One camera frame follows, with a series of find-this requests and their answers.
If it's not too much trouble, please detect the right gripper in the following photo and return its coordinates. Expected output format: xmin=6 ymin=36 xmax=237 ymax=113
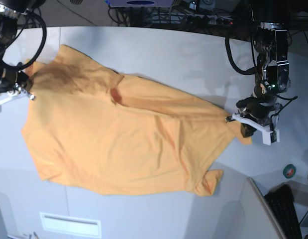
xmin=0 ymin=68 xmax=36 ymax=106

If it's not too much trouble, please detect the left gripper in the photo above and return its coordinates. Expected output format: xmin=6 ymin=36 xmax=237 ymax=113
xmin=225 ymin=62 xmax=291 ymax=144

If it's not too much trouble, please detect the yellow t-shirt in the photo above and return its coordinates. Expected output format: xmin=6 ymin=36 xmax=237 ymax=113
xmin=22 ymin=45 xmax=252 ymax=196

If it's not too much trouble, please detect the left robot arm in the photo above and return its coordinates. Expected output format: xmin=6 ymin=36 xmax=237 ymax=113
xmin=0 ymin=0 xmax=308 ymax=145

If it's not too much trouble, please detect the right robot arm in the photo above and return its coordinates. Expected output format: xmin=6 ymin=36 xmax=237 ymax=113
xmin=0 ymin=0 xmax=47 ymax=93

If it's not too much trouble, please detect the green tape roll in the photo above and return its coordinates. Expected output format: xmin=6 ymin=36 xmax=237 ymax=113
xmin=283 ymin=164 xmax=296 ymax=179

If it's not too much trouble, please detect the black keyboard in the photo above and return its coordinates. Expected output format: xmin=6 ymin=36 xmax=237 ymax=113
xmin=265 ymin=184 xmax=302 ymax=239

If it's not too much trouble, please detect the blue box at top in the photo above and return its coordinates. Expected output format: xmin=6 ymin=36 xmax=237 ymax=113
xmin=105 ymin=0 xmax=174 ymax=7

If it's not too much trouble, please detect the white label plate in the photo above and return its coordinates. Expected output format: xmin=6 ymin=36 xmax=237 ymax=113
xmin=40 ymin=212 xmax=102 ymax=239

